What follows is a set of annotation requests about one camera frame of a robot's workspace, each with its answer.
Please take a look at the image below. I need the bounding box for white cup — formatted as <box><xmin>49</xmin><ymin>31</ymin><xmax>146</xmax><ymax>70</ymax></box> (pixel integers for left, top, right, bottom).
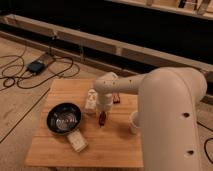
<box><xmin>129</xmin><ymin>111</ymin><xmax>139</xmax><ymax>134</ymax></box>

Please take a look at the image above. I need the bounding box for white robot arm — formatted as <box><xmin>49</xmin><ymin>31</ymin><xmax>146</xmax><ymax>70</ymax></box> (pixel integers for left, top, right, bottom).
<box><xmin>93</xmin><ymin>67</ymin><xmax>207</xmax><ymax>171</ymax></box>

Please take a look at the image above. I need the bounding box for red pepper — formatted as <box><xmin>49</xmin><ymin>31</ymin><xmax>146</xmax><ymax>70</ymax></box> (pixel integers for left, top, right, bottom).
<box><xmin>99</xmin><ymin>112</ymin><xmax>106</xmax><ymax>127</ymax></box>

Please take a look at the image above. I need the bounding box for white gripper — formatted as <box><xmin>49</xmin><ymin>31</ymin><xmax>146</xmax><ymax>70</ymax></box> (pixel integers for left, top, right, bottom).
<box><xmin>96</xmin><ymin>93</ymin><xmax>113</xmax><ymax>122</ymax></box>

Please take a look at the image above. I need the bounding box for black metal bowl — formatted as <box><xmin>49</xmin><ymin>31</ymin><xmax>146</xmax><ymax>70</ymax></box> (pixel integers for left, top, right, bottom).
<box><xmin>46</xmin><ymin>103</ymin><xmax>82</xmax><ymax>135</ymax></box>

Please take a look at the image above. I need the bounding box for white sponge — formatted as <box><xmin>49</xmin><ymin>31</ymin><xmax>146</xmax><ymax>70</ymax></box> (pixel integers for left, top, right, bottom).
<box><xmin>67</xmin><ymin>129</ymin><xmax>88</xmax><ymax>152</ymax></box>

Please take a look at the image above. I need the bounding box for black cable at right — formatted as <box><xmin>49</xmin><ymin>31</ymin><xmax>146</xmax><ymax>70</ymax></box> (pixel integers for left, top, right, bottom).
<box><xmin>196</xmin><ymin>119</ymin><xmax>213</xmax><ymax>165</ymax></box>

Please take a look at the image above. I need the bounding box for wooden table board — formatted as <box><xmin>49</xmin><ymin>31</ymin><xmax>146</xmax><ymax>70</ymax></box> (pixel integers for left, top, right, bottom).
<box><xmin>25</xmin><ymin>78</ymin><xmax>144</xmax><ymax>169</ymax></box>

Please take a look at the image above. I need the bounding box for white small carton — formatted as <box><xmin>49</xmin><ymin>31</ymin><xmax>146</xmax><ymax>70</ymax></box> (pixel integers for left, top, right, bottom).
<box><xmin>85</xmin><ymin>88</ymin><xmax>97</xmax><ymax>114</ymax></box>

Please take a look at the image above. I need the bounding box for dark brown rectangular block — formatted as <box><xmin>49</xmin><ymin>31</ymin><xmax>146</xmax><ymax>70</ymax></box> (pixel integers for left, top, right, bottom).
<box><xmin>113</xmin><ymin>93</ymin><xmax>120</xmax><ymax>104</ymax></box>

